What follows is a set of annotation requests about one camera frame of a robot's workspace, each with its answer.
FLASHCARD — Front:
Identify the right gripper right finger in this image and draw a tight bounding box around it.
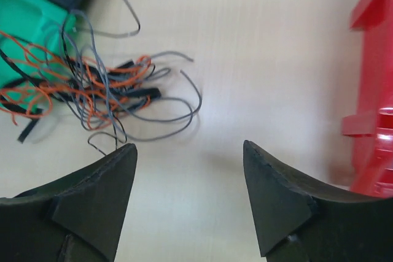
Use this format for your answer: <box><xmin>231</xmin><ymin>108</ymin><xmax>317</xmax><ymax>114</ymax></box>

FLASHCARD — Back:
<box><xmin>243</xmin><ymin>141</ymin><xmax>392</xmax><ymax>261</ymax></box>

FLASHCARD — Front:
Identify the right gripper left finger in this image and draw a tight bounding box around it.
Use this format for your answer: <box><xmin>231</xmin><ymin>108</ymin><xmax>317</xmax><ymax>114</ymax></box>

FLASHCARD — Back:
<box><xmin>1</xmin><ymin>144</ymin><xmax>138</xmax><ymax>261</ymax></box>

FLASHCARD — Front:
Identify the green plastic bin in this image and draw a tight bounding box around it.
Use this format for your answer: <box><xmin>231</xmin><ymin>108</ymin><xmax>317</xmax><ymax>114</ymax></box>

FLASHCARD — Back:
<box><xmin>1</xmin><ymin>0</ymin><xmax>76</xmax><ymax>118</ymax></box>

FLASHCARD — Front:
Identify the red plastic bin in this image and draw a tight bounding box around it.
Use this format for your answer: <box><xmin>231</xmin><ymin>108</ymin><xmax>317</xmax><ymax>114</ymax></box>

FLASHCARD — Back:
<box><xmin>341</xmin><ymin>0</ymin><xmax>392</xmax><ymax>198</ymax></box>

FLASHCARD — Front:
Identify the grey thin wire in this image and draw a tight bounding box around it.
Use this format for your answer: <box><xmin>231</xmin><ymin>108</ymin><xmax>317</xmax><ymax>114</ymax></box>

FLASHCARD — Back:
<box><xmin>39</xmin><ymin>0</ymin><xmax>203</xmax><ymax>155</ymax></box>

